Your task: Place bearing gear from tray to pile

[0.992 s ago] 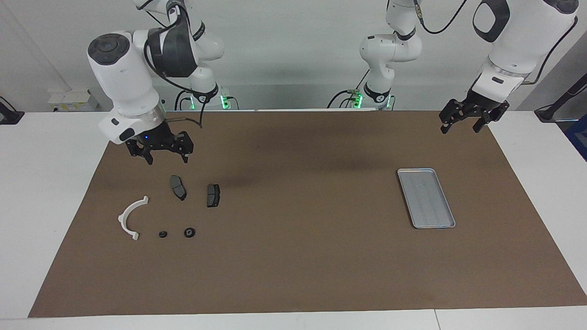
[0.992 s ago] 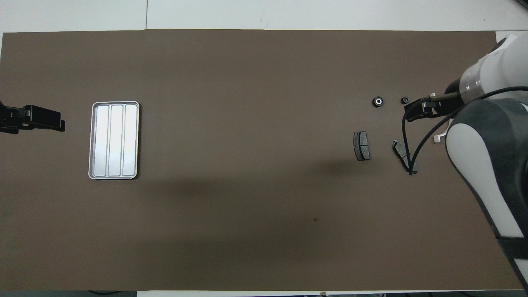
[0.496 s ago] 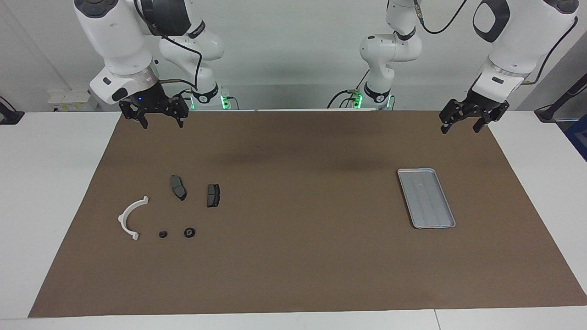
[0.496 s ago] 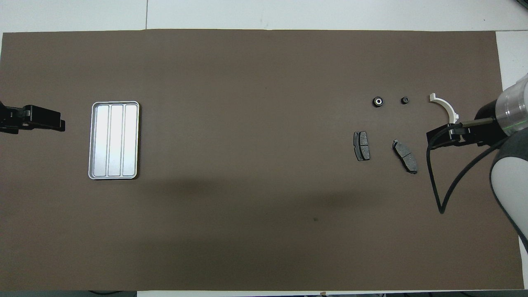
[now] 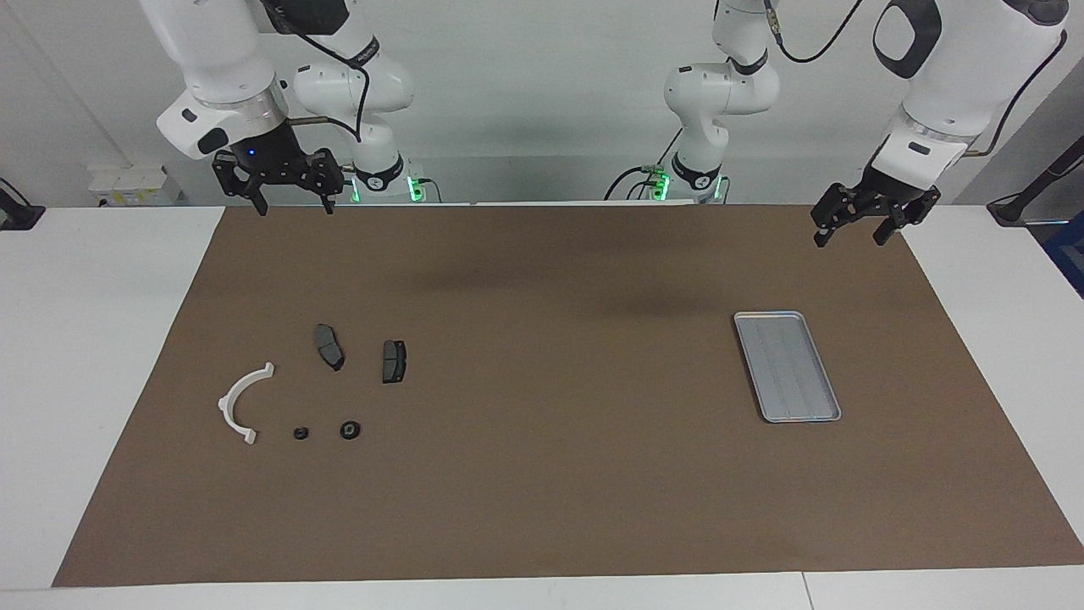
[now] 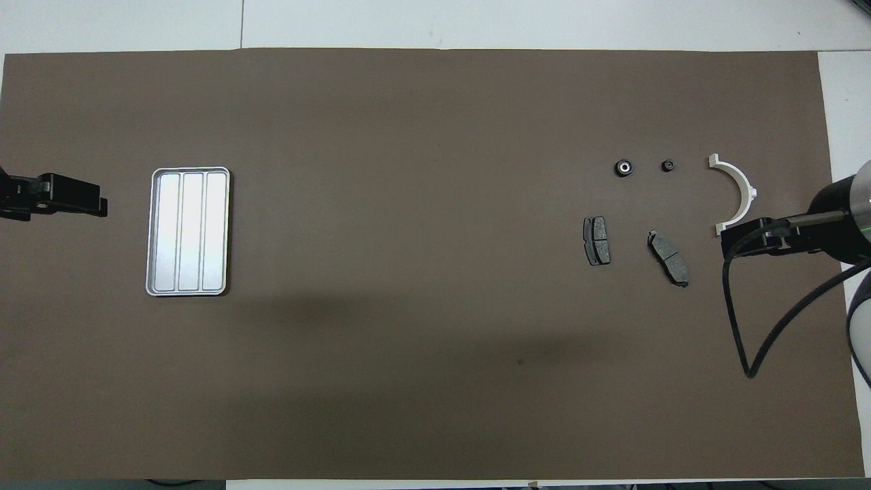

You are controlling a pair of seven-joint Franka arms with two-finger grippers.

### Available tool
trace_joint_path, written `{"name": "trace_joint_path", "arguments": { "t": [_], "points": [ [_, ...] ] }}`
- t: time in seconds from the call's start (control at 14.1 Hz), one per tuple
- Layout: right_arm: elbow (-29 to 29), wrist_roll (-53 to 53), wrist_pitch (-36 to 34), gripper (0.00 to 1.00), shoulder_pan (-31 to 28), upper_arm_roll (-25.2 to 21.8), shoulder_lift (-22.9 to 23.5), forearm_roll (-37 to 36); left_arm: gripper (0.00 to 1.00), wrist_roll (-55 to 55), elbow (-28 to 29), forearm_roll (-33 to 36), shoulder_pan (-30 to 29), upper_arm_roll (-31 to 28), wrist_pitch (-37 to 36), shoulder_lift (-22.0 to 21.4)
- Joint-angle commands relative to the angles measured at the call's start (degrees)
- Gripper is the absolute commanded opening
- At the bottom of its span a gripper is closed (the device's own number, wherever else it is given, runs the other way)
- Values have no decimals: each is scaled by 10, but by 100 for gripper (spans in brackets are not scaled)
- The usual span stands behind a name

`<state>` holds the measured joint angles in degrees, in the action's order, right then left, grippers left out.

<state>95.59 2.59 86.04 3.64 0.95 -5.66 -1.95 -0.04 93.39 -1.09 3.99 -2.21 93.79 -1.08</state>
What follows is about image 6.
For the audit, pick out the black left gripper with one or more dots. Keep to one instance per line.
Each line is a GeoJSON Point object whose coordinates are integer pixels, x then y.
{"type": "Point", "coordinates": [17, 197]}

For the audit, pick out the short dark brake pad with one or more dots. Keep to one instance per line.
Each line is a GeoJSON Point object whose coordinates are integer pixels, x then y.
{"type": "Point", "coordinates": [597, 240]}

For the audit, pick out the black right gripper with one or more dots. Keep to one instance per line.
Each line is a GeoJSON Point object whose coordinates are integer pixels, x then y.
{"type": "Point", "coordinates": [797, 235]}

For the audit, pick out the white curved plastic bracket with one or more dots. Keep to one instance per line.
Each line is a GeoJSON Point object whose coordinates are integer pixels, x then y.
{"type": "Point", "coordinates": [738, 178]}

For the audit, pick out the brown table mat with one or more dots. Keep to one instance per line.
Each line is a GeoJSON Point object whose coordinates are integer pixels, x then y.
{"type": "Point", "coordinates": [435, 354]}

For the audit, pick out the small black bearing gear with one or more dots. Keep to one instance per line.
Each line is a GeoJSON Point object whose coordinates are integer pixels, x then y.
{"type": "Point", "coordinates": [668, 165]}

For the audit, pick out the long dark brake pad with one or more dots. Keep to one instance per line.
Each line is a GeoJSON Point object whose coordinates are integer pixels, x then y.
{"type": "Point", "coordinates": [669, 258]}

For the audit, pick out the silver metal tray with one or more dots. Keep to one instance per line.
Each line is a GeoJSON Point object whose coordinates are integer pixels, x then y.
{"type": "Point", "coordinates": [167, 231]}

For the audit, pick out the black bearing gear silver centre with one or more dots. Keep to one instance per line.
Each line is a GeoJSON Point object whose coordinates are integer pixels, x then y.
{"type": "Point", "coordinates": [624, 167]}

